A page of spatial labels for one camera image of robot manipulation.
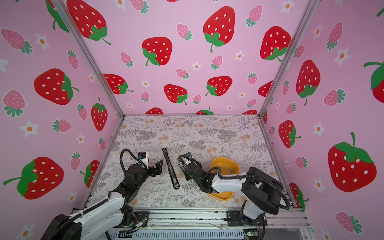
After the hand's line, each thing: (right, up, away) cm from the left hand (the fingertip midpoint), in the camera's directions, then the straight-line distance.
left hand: (156, 159), depth 85 cm
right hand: (+17, -3, 0) cm, 17 cm away
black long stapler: (+9, -10, +2) cm, 14 cm away
